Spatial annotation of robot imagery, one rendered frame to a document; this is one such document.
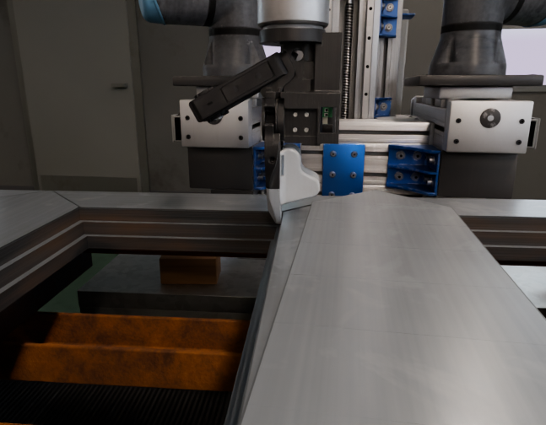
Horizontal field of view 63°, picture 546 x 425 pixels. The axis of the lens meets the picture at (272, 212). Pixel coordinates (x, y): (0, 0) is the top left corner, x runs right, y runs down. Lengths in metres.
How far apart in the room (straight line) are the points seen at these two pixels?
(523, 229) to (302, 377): 0.42
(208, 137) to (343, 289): 0.58
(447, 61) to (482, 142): 0.22
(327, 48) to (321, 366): 0.33
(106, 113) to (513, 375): 4.05
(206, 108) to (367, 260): 0.23
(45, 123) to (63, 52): 0.64
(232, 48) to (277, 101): 0.53
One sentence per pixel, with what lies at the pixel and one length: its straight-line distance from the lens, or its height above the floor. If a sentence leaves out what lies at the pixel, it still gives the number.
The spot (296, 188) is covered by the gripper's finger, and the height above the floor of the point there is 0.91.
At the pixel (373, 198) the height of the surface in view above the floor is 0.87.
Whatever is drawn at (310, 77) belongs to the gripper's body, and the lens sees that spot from 0.49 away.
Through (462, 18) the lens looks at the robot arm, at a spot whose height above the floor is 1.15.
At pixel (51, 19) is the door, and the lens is 4.44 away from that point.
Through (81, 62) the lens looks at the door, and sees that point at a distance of 4.29.
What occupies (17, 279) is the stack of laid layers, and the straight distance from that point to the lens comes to 0.51.
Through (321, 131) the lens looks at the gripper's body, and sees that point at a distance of 0.48.
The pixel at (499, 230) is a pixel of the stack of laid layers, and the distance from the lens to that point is 0.61.
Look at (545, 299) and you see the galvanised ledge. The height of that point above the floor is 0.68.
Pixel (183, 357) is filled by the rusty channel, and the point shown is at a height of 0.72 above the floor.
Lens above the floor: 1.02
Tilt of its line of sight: 16 degrees down
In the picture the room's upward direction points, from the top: straight up
